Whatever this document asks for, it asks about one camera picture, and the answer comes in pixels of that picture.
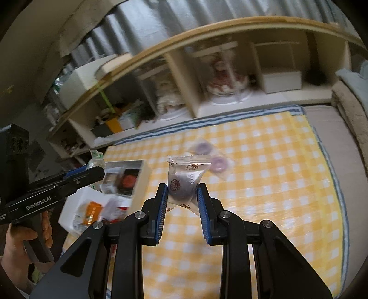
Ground black boxed red mooncake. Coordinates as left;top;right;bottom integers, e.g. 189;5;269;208
117;169;140;196

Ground white doll in case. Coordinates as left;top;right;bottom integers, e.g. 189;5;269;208
136;63;190;122

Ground grey curtain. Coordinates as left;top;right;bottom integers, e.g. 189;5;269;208
66;1;348;71

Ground orange snack packet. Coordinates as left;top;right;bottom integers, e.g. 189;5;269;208
83;201;103;225

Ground purple ring cookie packet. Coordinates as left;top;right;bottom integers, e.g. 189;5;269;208
188;138;219;156

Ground green white candy packet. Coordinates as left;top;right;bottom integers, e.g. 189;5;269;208
87;149;105;169

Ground clear boxed mooncake beige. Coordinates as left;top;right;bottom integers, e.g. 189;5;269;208
101;173;121;194

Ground pink ring cookie packet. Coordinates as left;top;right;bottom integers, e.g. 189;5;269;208
209;155;235;180

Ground beige folded blanket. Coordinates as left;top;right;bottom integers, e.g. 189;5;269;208
331;80;367;172

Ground red doll in case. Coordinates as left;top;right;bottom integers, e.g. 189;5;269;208
191;40;252;105

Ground white box on shelf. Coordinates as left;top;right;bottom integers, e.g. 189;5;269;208
59;54;117;110

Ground white box in shelf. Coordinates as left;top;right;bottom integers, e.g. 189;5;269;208
259;68;302;94

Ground yellow cardboard box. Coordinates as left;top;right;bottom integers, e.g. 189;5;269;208
105;118;123;134

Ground purple round cookie packet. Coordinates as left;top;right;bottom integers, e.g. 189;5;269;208
100;199;127;223

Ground white shallow cardboard box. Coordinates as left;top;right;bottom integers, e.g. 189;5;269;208
59;160;152;237

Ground tissue box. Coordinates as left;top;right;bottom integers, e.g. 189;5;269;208
118;112;138;131

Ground person's left hand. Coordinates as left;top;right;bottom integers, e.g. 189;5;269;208
1;211;54;298

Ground light blue folded blanket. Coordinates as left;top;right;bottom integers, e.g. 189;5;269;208
336;60;368;114

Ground book on shelf top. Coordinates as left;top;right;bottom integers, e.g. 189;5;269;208
95;52;133;80

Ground dark ball strawberry print packet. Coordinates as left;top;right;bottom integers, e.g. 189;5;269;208
167;155;211;215

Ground yellow white checkered cloth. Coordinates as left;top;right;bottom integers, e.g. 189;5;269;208
61;111;344;299

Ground wooden bedside shelf unit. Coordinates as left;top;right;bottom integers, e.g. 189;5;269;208
47;16;367;160

